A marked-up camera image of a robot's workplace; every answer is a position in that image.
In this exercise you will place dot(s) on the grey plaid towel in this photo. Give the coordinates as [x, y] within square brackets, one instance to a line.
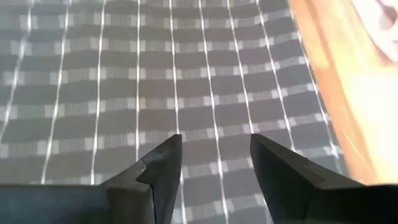
[155, 77]

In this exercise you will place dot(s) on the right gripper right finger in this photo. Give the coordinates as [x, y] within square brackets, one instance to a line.
[283, 180]

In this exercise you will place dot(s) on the white towel with red stripes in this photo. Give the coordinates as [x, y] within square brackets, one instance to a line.
[379, 21]

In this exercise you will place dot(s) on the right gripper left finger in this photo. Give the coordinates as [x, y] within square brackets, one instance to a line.
[161, 183]

